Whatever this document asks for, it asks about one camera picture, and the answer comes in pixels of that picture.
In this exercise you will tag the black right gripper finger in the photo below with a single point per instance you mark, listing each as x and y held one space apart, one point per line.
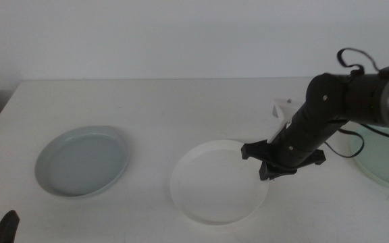
266 171
284 171

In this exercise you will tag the mint green shallow bowl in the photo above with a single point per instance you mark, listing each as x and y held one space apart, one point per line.
387 158

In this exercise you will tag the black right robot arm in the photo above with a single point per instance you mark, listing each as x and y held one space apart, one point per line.
360 98

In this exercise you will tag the grey shallow bowl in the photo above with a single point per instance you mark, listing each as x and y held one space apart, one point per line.
81 162

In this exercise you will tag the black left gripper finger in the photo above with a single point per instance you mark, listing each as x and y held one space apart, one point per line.
7 229

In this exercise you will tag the white shallow bowl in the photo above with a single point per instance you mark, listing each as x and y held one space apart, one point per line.
214 185

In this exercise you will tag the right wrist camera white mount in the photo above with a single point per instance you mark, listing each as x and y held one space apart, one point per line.
284 113

